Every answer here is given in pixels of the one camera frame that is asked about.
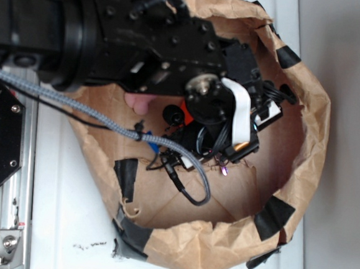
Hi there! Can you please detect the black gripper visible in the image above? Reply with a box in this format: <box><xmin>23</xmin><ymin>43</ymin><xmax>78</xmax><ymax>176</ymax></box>
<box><xmin>87</xmin><ymin>0</ymin><xmax>296</xmax><ymax>163</ymax></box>

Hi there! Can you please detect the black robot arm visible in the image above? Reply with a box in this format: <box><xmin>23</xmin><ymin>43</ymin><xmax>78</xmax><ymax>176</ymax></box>
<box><xmin>0</xmin><ymin>0</ymin><xmax>296</xmax><ymax>163</ymax></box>

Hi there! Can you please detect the pink plush bunny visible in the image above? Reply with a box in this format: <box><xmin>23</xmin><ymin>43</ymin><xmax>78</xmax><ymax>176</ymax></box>
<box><xmin>124</xmin><ymin>93</ymin><xmax>156</xmax><ymax>116</ymax></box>

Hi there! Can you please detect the brown paper bag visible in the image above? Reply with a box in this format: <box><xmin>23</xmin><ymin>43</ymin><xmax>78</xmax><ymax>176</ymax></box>
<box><xmin>51</xmin><ymin>0</ymin><xmax>339</xmax><ymax>269</ymax></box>

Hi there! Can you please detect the grey braided cable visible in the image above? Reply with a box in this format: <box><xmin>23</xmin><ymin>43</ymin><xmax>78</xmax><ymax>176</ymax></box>
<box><xmin>0</xmin><ymin>65</ymin><xmax>220</xmax><ymax>207</ymax></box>

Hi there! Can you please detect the white ribbon cable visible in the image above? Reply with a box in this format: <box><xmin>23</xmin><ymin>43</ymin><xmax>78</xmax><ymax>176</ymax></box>
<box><xmin>216</xmin><ymin>77</ymin><xmax>256</xmax><ymax>147</ymax></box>

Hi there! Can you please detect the aluminium frame rail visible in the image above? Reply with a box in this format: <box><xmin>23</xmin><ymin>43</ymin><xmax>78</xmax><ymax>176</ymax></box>
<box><xmin>0</xmin><ymin>93</ymin><xmax>38</xmax><ymax>269</ymax></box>

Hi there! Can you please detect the metal corner bracket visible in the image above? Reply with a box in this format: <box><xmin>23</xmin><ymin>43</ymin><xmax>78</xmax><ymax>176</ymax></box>
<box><xmin>0</xmin><ymin>229</ymin><xmax>24</xmax><ymax>269</ymax></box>

